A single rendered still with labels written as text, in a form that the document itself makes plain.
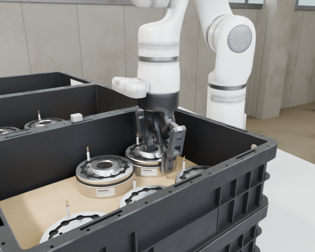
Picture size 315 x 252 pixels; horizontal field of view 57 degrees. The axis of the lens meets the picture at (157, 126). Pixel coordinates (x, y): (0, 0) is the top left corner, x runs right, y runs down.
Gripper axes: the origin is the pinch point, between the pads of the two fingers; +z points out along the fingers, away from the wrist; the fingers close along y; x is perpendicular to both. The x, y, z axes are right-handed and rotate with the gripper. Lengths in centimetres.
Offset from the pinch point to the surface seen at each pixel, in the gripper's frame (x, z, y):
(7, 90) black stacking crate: 18, -3, 68
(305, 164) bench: -53, 15, 0
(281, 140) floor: -219, 85, 117
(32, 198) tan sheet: 22.9, 2.3, 3.1
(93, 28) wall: -63, -20, 199
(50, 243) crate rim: 24.5, -7.7, -21.4
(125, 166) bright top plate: 7.0, -0.7, 0.0
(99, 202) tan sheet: 13.9, 2.3, -3.9
